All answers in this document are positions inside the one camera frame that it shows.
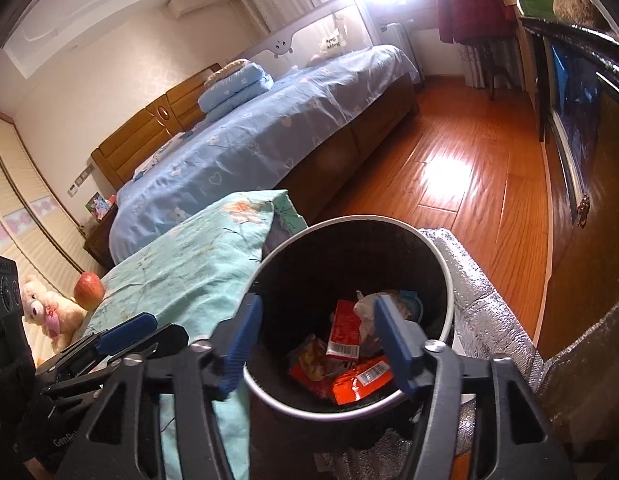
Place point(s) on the dark wall switch strip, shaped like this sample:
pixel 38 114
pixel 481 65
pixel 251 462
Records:
pixel 84 173

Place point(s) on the blue lollipop packet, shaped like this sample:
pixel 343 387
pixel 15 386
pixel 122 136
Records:
pixel 413 305

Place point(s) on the wooden nightstand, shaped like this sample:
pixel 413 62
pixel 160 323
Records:
pixel 102 240

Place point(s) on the wooden television cabinet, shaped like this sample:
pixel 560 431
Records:
pixel 612 170

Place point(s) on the wooden headboard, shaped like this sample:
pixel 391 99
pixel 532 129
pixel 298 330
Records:
pixel 139 135

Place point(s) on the red hanging garment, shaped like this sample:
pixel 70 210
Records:
pixel 469 5

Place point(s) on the grey bed guard rail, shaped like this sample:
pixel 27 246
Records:
pixel 289 35

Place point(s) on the photo frame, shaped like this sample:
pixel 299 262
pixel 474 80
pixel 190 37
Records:
pixel 97 205

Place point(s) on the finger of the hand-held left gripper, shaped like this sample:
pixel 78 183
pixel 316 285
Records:
pixel 169 337
pixel 127 331

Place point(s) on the white printed cloth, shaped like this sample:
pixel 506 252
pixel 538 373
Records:
pixel 154 160

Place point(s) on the flat screen television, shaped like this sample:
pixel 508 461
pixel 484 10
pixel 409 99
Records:
pixel 574 105

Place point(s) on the white paper wrapper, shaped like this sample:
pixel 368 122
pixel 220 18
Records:
pixel 364 310

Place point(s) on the white radiator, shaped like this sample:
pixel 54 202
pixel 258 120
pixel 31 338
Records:
pixel 404 45

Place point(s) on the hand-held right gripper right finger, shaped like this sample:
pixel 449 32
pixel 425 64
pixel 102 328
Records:
pixel 392 345

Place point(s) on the brown plush toy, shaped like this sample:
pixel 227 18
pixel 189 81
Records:
pixel 574 7

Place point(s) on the small white plush toy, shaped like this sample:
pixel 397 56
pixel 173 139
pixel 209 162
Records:
pixel 332 45

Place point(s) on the white round bin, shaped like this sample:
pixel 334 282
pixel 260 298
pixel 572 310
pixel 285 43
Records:
pixel 309 260

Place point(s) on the bed with blue sheet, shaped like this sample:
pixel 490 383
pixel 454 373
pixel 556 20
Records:
pixel 264 125

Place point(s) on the cream sliding door wardrobe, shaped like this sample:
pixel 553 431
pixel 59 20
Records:
pixel 19 210

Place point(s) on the orange white wrapper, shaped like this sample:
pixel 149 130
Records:
pixel 362 380

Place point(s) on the red apple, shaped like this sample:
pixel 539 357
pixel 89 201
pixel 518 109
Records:
pixel 89 290

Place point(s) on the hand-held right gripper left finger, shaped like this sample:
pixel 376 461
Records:
pixel 242 345

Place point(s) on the dark wooden chair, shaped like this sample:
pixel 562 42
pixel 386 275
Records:
pixel 489 75

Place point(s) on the folded blue quilt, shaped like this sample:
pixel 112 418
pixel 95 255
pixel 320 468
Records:
pixel 234 90

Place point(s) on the cream teddy bear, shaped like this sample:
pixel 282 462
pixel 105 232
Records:
pixel 44 310

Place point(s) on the beige pillow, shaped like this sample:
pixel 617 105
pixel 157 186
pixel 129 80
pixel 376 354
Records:
pixel 224 70

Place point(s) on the white air conditioner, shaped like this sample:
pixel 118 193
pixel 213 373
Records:
pixel 199 0

